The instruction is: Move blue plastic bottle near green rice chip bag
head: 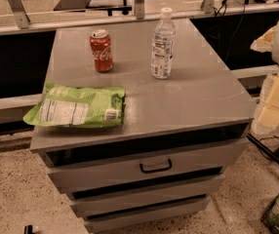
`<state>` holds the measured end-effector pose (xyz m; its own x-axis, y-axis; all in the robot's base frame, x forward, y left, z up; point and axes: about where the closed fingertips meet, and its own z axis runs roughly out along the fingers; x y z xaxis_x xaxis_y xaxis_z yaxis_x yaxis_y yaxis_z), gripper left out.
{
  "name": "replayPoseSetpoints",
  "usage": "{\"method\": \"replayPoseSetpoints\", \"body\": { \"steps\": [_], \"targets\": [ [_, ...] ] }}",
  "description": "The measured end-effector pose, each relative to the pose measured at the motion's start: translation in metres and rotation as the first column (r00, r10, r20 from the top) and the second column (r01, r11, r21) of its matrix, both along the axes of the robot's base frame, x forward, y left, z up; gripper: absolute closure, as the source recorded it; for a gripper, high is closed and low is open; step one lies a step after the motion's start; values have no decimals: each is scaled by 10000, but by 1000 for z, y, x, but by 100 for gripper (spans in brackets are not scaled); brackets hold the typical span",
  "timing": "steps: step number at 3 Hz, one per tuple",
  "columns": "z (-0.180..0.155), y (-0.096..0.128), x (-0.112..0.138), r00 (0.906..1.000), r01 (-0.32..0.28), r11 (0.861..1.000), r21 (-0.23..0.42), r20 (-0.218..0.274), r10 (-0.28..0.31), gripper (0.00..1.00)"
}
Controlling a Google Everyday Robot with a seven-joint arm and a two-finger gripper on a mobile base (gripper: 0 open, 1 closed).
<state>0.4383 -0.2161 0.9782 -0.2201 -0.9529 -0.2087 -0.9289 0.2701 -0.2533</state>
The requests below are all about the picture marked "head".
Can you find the red Coca-Cola can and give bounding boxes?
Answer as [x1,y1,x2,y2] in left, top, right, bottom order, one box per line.
[90,29,113,72]

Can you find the grey drawer cabinet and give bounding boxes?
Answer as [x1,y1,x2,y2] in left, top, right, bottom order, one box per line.
[31,19,255,233]

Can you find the clear plastic water bottle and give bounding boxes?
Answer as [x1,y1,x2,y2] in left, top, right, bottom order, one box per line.
[151,8,176,79]

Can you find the black cable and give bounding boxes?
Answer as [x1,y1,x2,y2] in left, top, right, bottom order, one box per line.
[213,0,247,63]

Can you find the black drawer handle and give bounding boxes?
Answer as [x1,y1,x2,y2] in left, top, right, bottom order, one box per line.
[139,159,173,174]

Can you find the green rice chip bag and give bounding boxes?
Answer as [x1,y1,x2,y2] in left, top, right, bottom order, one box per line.
[23,82,126,128]

